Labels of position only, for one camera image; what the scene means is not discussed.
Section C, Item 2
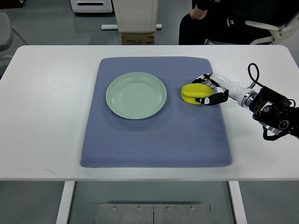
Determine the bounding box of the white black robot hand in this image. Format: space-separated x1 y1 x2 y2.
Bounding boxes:
192 73 257 108

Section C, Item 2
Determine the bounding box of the yellow starfruit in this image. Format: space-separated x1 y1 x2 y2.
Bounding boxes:
181 83 214 105

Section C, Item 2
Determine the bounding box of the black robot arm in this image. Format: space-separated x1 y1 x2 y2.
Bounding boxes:
246 63 299 141

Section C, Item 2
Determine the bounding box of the light green plate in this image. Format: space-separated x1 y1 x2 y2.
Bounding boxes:
106 72 167 120

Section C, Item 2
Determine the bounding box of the blue textured mat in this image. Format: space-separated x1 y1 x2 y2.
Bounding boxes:
80 56 232 168

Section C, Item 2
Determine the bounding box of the seated person in black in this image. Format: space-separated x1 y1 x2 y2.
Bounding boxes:
178 0 299 45

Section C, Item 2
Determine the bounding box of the white office chair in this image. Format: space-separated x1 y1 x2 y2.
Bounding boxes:
205 16 299 45

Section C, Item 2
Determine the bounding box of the cardboard box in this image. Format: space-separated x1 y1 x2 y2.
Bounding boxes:
121 32 155 45

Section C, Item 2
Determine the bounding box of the white right table leg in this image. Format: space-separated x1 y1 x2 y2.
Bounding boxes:
228 181 247 224

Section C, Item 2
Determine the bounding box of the white table leg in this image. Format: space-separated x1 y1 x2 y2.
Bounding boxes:
228 181 247 224
56 181 76 224

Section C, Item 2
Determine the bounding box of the white appliance with slot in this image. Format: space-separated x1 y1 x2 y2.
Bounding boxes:
70 0 113 13

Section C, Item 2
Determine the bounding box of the white left table leg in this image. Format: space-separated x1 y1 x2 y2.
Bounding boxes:
56 181 76 224

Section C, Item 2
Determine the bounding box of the grey chair at left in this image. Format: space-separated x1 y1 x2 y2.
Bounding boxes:
0 13 30 52

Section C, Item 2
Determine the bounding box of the white pedestal stand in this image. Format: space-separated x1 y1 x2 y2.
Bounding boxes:
101 0 163 33

